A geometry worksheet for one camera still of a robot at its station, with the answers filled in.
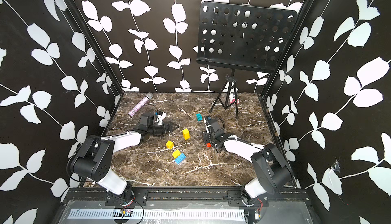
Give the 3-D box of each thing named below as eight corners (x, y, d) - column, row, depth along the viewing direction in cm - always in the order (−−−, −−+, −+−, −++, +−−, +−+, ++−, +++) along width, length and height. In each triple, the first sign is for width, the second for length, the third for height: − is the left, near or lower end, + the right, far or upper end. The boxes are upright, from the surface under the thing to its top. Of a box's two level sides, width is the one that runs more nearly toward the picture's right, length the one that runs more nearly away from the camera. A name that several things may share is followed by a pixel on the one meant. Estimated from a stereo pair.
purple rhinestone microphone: (129, 115, 108) (127, 113, 105) (150, 95, 121) (149, 92, 119) (132, 117, 107) (130, 114, 105) (153, 96, 120) (152, 93, 118)
